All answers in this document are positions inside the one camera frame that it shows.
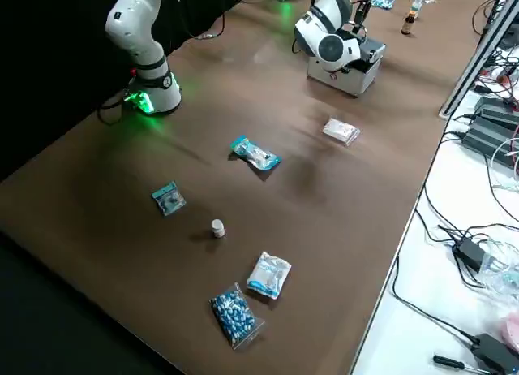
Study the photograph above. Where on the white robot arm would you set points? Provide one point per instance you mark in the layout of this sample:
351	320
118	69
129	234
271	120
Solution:
334	46
142	46

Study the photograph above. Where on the large black power adapter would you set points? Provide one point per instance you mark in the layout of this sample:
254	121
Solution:
494	350

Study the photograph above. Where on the small white pill bottle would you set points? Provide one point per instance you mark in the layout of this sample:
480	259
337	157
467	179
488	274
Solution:
217	228

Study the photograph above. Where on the pink object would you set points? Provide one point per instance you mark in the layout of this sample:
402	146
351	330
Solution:
511	330

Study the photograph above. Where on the clear plastic bag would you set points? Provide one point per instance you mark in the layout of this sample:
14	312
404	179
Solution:
500	277

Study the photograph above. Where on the aluminium frame post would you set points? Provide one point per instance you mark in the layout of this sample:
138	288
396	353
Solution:
466	74

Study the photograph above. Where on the blue cotton swab packet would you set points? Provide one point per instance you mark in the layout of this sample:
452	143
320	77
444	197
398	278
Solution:
255	153

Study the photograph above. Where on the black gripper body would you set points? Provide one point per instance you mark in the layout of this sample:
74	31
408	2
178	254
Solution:
370	56

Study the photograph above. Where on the small teal packet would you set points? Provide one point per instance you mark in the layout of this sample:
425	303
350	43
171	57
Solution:
168	199

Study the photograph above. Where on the small black power adapter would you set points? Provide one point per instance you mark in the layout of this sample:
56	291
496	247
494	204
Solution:
468	253

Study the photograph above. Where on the silver aluminium medicine case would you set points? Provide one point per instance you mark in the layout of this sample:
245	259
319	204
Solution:
344	83

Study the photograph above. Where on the white blue wipe packet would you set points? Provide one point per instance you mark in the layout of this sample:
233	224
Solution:
268	274

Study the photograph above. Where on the white gauze packet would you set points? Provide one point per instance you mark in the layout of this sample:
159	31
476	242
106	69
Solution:
340	130

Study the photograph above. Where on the dark grey device box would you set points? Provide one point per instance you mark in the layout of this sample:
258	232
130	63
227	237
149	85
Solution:
486	141
492	107

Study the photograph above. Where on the clear bottle white cap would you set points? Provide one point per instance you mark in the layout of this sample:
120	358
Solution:
416	3

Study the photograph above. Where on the brown glass bottle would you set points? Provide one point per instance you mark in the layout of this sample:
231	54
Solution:
408	25

